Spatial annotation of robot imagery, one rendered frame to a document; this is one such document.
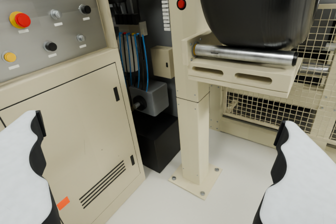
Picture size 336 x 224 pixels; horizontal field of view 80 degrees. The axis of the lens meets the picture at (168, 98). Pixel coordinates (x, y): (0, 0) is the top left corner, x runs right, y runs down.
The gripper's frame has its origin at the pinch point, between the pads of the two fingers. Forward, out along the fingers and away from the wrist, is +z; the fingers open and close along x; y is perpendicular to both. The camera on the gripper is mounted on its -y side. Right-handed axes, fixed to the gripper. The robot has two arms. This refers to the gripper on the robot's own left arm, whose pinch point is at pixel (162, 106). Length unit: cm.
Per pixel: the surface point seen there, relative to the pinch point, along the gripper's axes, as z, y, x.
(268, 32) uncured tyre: 47, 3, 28
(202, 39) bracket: 74, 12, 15
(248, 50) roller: 55, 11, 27
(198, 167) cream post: 75, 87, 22
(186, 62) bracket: 64, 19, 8
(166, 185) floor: 77, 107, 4
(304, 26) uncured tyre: 46, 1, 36
